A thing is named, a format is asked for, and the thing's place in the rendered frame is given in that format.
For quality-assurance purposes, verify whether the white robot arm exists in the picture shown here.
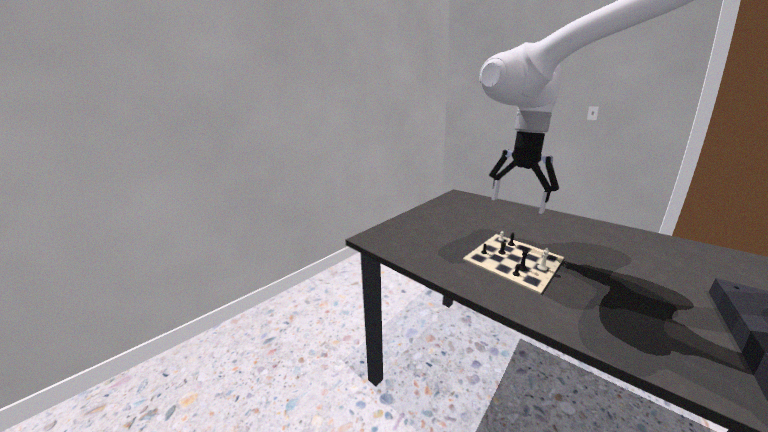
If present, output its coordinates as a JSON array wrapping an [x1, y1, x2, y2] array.
[[480, 0, 694, 133]]

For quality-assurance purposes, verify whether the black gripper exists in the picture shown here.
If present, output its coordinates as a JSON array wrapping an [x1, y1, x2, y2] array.
[[489, 131, 559, 214]]

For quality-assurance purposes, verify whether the cream and grey chessboard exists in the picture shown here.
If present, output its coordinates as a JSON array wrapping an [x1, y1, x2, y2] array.
[[463, 234, 564, 295]]

